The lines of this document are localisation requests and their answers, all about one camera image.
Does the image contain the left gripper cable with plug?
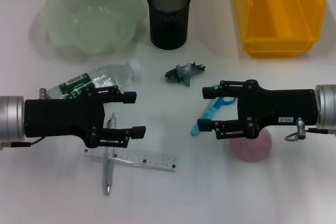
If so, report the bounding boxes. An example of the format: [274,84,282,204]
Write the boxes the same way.
[0,137,40,152]

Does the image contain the yellow plastic bin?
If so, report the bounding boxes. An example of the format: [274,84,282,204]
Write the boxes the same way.
[232,0,327,57]

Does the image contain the blue scissors with sheath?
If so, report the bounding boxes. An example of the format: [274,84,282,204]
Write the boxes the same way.
[191,84,236,137]

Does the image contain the black mesh pen holder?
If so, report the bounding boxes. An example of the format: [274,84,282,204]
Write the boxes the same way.
[146,0,192,50]

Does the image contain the silver ballpoint pen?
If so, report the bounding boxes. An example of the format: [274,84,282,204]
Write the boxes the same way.
[102,112,118,196]

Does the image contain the transparent plastic ruler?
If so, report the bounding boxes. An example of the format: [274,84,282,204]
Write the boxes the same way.
[76,148,177,174]

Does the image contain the clear bottle with green label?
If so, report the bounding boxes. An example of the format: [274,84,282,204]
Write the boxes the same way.
[46,60,143,100]

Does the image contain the right gripper cable with plug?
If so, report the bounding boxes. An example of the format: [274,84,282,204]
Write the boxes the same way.
[285,117,336,143]

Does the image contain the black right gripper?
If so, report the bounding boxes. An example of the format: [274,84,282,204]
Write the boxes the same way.
[197,79,318,140]

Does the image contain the gripper cable with plug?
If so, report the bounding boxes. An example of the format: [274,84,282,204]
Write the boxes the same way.
[285,117,336,143]
[0,137,40,152]

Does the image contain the green plastic wrapper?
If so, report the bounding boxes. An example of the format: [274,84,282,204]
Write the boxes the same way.
[164,61,206,88]

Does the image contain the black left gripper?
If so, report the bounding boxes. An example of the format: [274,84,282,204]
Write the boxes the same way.
[24,85,146,149]

